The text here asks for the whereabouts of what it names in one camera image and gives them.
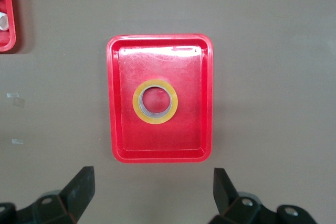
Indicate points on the clear tape marker piece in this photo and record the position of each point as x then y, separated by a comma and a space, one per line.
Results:
18, 101
17, 141

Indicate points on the metal pipe fitting white caps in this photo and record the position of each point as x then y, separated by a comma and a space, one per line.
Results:
4, 22

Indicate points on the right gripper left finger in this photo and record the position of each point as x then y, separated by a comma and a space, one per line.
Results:
57, 208

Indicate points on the red plastic tray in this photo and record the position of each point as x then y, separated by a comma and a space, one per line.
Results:
10, 37
183, 134

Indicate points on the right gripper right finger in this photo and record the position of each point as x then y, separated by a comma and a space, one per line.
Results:
244, 211

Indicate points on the yellow packing tape roll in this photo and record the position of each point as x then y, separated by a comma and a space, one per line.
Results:
137, 108

